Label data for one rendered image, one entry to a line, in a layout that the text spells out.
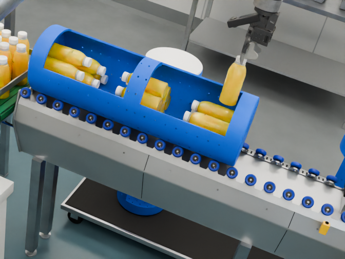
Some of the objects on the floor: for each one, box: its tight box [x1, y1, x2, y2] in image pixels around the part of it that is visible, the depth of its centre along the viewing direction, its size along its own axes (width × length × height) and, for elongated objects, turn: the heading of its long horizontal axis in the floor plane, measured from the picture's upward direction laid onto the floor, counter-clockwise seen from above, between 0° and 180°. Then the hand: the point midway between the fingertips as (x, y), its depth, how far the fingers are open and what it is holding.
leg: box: [40, 161, 59, 239], centre depth 267 cm, size 6×6×63 cm
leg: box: [25, 157, 46, 257], centre depth 256 cm, size 6×6×63 cm
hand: (242, 58), depth 191 cm, fingers closed on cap, 4 cm apart
